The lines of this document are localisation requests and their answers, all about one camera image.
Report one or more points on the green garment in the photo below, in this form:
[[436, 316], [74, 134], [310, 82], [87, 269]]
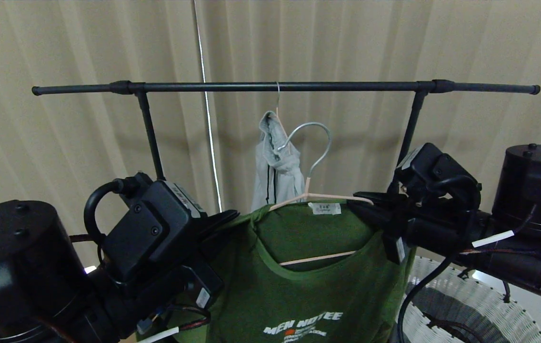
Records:
[[299, 295]]

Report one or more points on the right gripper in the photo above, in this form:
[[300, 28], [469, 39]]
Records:
[[442, 233]]

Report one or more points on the beige curtain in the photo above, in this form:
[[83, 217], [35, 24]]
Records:
[[61, 47]]

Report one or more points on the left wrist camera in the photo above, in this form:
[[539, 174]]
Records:
[[156, 228]]

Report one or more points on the black clothes rack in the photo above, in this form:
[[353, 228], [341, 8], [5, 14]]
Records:
[[251, 86]]

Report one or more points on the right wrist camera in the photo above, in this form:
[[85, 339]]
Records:
[[432, 166]]

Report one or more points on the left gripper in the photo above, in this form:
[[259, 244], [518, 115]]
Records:
[[156, 295]]

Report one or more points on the white laundry basket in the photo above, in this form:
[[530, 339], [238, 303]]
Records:
[[489, 300]]

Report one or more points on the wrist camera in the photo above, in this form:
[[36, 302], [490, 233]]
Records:
[[156, 228], [432, 166]]

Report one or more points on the pink clothes hanger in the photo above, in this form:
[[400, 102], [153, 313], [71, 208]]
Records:
[[277, 95], [308, 188]]

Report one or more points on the pale grey shorts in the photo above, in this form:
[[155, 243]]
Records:
[[280, 176]]

